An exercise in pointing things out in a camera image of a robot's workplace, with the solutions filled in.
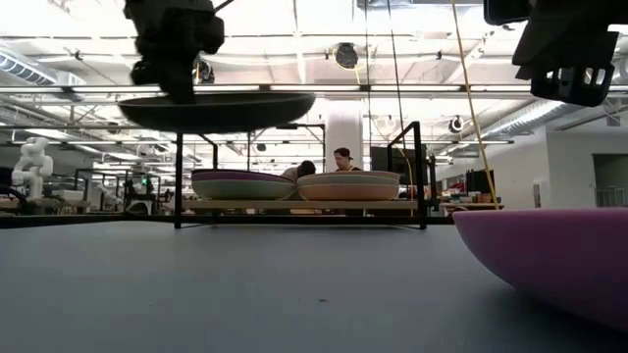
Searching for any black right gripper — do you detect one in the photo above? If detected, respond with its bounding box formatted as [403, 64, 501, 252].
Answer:
[510, 0, 628, 108]

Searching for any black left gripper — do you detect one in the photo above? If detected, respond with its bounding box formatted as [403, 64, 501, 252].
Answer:
[122, 0, 227, 105]

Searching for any dark grey plate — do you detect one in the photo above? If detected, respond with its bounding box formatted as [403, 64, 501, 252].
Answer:
[117, 91, 318, 134]

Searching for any black plate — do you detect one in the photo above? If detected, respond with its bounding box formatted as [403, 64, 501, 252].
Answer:
[190, 168, 295, 180]

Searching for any mint green plate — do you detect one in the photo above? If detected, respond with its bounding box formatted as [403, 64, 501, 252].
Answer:
[190, 178, 297, 201]

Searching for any cream white plate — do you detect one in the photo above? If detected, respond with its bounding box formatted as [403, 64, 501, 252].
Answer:
[296, 175, 401, 188]

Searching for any black background monitor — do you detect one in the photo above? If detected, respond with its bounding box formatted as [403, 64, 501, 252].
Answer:
[370, 145, 418, 180]
[464, 169, 497, 195]

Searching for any background wooden desk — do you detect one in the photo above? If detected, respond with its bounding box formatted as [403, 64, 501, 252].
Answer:
[439, 193, 505, 212]

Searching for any white robot figure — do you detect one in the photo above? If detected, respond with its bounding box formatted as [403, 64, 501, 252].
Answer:
[10, 135, 55, 200]

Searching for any white round column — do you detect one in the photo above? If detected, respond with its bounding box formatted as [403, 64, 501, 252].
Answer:
[326, 100, 364, 171]

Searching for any black metal dish rack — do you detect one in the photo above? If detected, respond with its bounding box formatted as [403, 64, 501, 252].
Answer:
[173, 121, 429, 230]

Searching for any silver ventilation duct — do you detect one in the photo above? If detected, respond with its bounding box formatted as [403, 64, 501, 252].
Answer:
[483, 95, 628, 141]

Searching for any yellow hanging cable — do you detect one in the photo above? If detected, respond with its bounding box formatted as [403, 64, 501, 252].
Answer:
[449, 0, 501, 212]

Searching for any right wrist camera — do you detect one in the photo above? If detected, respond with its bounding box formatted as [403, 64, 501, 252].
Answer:
[483, 0, 534, 26]

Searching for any black hanging cable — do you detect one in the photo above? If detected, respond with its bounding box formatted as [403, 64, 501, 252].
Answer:
[386, 0, 409, 180]

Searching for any black metal rig frame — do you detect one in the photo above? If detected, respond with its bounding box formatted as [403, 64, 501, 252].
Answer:
[0, 213, 455, 227]

